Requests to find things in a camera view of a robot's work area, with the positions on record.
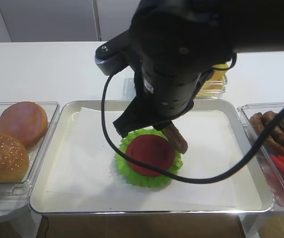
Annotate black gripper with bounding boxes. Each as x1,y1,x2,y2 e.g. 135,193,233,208
113,42,213,137

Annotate brown meat patty front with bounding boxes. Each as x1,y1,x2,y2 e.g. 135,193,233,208
161,123,188,154

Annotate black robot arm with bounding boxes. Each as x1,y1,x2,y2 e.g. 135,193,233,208
112,0,284,137

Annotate yellow cheese slices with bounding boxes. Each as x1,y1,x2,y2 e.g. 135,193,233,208
202,63,228,90

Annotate clear cheese lettuce container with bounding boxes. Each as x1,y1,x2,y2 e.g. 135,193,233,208
122,75,228,100

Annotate red tomato slice on burger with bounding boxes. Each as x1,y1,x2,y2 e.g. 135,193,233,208
126,134,175,170

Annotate green lettuce leaf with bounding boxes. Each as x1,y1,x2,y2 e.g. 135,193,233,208
115,129,183,188

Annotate white paper sheet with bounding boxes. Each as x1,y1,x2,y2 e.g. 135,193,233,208
47,109,259,211

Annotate smooth brown bun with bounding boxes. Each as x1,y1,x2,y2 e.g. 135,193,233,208
0,102,48,148

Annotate clear plastic bun container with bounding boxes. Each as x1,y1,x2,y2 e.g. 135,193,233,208
0,102,60,222

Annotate silver metal tray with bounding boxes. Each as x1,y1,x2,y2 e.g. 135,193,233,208
30,99,273,213

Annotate clear plastic patty tomato container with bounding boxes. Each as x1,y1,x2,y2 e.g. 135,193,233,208
237,103,284,207

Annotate sesame seed bun top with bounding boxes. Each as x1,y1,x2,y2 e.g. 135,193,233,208
0,133,29,183

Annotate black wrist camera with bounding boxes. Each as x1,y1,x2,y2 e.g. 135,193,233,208
94,30,140,76

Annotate black cable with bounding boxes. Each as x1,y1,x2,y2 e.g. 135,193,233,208
101,53,284,184

